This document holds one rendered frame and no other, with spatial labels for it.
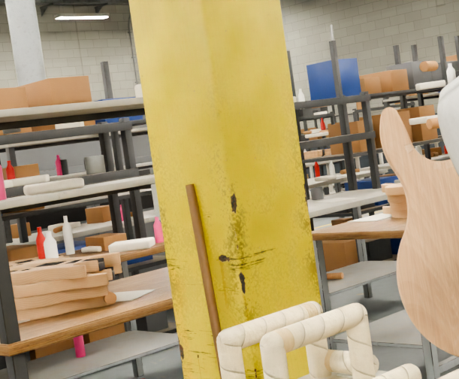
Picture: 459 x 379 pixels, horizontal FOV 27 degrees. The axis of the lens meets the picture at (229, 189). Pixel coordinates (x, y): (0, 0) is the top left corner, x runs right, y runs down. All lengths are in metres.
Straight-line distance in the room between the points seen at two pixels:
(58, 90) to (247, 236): 4.44
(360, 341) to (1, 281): 2.01
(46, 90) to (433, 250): 5.28
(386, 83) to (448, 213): 7.82
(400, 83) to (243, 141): 7.17
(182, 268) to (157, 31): 0.59
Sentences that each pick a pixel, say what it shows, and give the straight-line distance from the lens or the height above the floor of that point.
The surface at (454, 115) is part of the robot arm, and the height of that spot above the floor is 1.45.
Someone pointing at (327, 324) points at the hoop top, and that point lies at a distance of 1.26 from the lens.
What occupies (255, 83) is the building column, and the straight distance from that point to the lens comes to 2.32.
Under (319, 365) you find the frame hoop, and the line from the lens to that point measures 1.39.
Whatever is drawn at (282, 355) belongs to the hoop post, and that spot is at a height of 1.18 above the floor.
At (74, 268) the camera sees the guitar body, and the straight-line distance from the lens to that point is 3.53.
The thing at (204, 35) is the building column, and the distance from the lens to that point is 2.24.
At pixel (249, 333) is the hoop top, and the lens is 1.28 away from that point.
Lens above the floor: 1.46
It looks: 3 degrees down
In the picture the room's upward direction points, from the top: 8 degrees counter-clockwise
